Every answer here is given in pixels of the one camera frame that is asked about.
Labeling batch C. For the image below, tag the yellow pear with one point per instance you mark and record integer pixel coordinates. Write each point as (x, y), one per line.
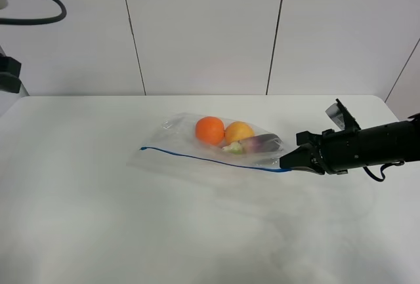
(237, 131)

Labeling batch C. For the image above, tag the clear zip bag blue seal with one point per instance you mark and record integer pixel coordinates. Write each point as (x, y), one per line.
(174, 141)

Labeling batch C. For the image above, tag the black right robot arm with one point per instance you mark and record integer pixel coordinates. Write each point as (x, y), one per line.
(387, 145)

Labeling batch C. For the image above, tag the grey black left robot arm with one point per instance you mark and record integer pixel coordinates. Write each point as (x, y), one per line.
(10, 74)

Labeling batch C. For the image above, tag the purple eggplant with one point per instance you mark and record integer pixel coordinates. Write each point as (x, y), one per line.
(263, 143)

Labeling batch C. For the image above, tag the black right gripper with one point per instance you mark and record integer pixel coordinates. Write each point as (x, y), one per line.
(330, 152)

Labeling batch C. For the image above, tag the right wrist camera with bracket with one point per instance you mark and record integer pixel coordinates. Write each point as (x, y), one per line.
(339, 114)

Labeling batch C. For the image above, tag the orange fruit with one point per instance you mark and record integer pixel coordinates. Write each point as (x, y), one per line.
(210, 130)

